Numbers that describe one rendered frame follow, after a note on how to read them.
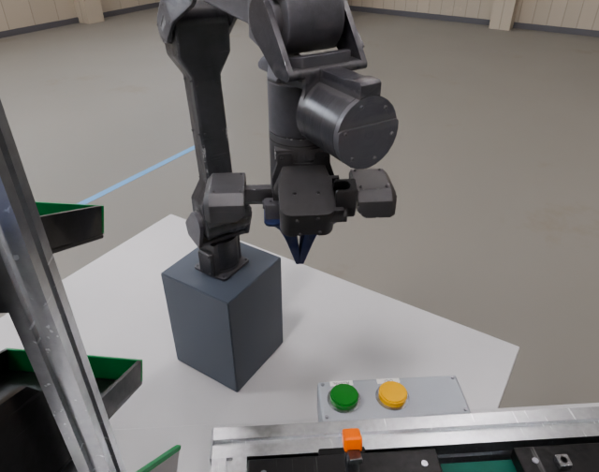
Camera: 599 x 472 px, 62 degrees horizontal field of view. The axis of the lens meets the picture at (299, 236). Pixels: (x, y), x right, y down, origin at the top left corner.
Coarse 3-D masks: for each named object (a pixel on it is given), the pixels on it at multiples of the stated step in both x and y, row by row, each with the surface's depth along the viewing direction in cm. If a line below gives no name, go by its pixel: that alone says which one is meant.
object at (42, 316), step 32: (0, 128) 21; (0, 160) 21; (0, 192) 21; (0, 224) 22; (32, 224) 23; (0, 256) 23; (32, 256) 23; (0, 288) 24; (32, 288) 24; (64, 288) 26; (32, 320) 25; (64, 320) 27; (32, 352) 26; (64, 352) 26; (64, 384) 28; (96, 384) 31; (64, 416) 29; (96, 416) 31; (96, 448) 31
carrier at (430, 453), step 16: (256, 464) 62; (272, 464) 62; (288, 464) 62; (304, 464) 62; (320, 464) 62; (336, 464) 62; (368, 464) 62; (384, 464) 62; (400, 464) 62; (416, 464) 62; (432, 464) 62
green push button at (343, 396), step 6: (342, 384) 72; (348, 384) 72; (336, 390) 71; (342, 390) 71; (348, 390) 71; (354, 390) 71; (330, 396) 70; (336, 396) 70; (342, 396) 70; (348, 396) 70; (354, 396) 70; (336, 402) 69; (342, 402) 69; (348, 402) 69; (354, 402) 70; (342, 408) 69; (348, 408) 69
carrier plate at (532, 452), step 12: (576, 444) 64; (588, 444) 64; (516, 456) 63; (528, 456) 63; (540, 456) 63; (552, 456) 63; (576, 456) 63; (588, 456) 63; (516, 468) 63; (528, 468) 61; (540, 468) 61; (552, 468) 61; (576, 468) 61; (588, 468) 61
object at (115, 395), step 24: (0, 360) 45; (24, 360) 46; (96, 360) 45; (120, 360) 45; (0, 384) 43; (24, 384) 43; (120, 384) 40; (0, 408) 26; (24, 408) 28; (48, 408) 30; (0, 432) 26; (24, 432) 28; (48, 432) 31; (0, 456) 26; (24, 456) 28; (48, 456) 31
